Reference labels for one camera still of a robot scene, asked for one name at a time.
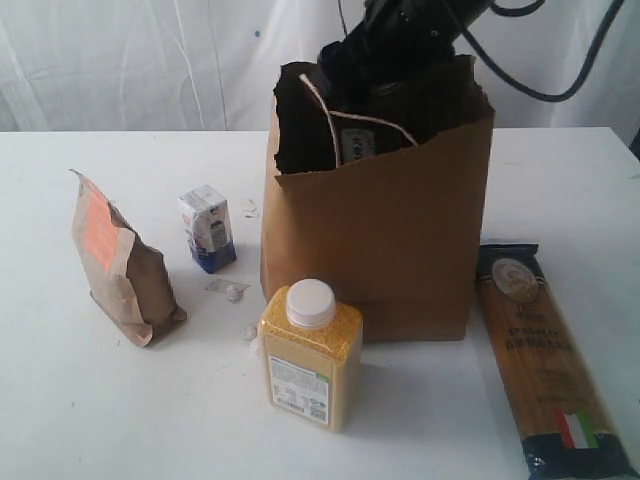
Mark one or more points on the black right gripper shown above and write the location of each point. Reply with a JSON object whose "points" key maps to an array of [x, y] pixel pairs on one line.
{"points": [[394, 42]]}

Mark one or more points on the dark tea can silver lid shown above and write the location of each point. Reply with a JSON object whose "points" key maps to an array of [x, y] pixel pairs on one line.
{"points": [[357, 144]]}

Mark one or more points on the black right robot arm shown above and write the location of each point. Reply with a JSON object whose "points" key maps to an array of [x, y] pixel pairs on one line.
{"points": [[468, 12]]}

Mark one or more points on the brown paper shopping bag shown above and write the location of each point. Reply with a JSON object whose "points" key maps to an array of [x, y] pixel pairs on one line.
{"points": [[397, 234]]}

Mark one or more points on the small white blue carton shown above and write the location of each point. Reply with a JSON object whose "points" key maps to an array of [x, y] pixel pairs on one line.
{"points": [[207, 225]]}

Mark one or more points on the clear plastic wrapper scrap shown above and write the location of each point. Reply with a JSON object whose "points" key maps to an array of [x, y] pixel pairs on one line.
{"points": [[220, 285]]}

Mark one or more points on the white crumb beside wrapper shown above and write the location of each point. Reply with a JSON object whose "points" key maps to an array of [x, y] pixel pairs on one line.
{"points": [[234, 293]]}

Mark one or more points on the yellow millet bottle white cap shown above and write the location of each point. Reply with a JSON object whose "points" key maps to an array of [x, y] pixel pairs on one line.
{"points": [[311, 346]]}

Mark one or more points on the kraft pouch with orange label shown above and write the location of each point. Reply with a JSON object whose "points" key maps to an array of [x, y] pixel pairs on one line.
{"points": [[127, 278]]}

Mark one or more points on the spaghetti packet dark blue ends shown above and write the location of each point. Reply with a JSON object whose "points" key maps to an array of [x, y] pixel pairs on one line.
{"points": [[564, 428]]}

